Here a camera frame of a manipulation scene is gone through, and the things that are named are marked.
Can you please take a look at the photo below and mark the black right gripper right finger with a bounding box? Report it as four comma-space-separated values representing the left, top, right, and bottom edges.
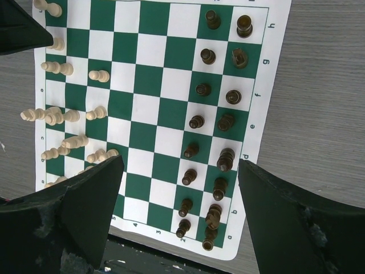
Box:
238, 160, 364, 273

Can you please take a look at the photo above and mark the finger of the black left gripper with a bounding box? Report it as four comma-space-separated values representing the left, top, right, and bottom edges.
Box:
0, 0, 54, 55

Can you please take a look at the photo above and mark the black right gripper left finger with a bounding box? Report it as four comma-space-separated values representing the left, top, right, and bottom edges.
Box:
1, 156, 124, 273

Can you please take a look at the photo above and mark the dark pawn chess piece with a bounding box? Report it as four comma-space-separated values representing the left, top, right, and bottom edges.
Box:
189, 115, 205, 129

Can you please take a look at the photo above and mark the light pawn chess piece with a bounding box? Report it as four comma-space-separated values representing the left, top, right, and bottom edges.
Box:
88, 70, 110, 83

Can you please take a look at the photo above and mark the green white chess mat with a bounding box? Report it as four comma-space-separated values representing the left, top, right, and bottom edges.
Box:
33, 1, 291, 260

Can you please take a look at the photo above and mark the dark knight chess piece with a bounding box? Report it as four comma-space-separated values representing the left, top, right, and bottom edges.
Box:
232, 48, 249, 69

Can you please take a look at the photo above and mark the dark rook chess piece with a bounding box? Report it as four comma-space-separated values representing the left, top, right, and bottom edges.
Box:
236, 15, 253, 38

